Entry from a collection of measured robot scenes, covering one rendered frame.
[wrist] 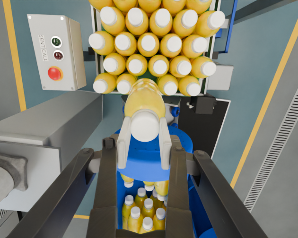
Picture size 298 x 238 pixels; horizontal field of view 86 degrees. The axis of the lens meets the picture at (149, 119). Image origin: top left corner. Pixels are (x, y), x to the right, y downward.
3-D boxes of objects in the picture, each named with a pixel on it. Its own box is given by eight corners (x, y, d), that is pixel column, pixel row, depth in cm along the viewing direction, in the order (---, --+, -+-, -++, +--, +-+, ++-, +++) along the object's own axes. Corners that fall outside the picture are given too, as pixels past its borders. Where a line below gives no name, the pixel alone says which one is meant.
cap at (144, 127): (125, 119, 22) (124, 124, 20) (149, 105, 21) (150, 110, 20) (140, 140, 23) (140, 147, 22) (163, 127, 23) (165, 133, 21)
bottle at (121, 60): (128, 73, 66) (120, 79, 49) (111, 69, 66) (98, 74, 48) (131, 55, 64) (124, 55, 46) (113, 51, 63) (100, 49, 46)
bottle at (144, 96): (125, 87, 39) (109, 116, 22) (149, 72, 37) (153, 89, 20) (140, 110, 41) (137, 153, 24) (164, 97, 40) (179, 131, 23)
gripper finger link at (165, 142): (163, 143, 14) (171, 143, 14) (159, 116, 21) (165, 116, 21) (161, 170, 16) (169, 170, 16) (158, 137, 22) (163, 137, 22)
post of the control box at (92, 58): (117, 59, 148) (64, 61, 55) (117, 54, 147) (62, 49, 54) (121, 59, 148) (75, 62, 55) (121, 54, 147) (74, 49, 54)
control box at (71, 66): (59, 84, 58) (41, 90, 48) (48, 21, 51) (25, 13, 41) (86, 85, 58) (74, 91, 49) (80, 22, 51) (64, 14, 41)
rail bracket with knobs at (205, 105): (184, 106, 72) (189, 114, 62) (186, 90, 69) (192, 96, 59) (206, 106, 72) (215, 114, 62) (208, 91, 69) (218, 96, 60)
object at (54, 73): (50, 79, 48) (48, 80, 46) (48, 67, 46) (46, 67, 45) (63, 80, 48) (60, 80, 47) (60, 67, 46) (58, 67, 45)
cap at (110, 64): (116, 72, 48) (115, 73, 47) (103, 70, 48) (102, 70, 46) (118, 59, 47) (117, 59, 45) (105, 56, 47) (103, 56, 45)
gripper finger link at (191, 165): (173, 161, 13) (209, 163, 13) (167, 134, 18) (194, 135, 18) (171, 176, 14) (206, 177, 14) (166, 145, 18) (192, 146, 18)
